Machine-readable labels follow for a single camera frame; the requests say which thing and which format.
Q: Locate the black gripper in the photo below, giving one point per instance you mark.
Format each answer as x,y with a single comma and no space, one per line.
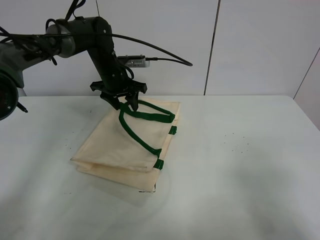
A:
118,85

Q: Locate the cream linen bag green handles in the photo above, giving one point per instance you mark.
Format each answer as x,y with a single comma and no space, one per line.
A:
129,147

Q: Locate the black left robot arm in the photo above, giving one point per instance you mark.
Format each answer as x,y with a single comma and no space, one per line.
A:
65,39

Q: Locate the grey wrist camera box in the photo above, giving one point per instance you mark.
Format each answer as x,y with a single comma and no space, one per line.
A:
134,61

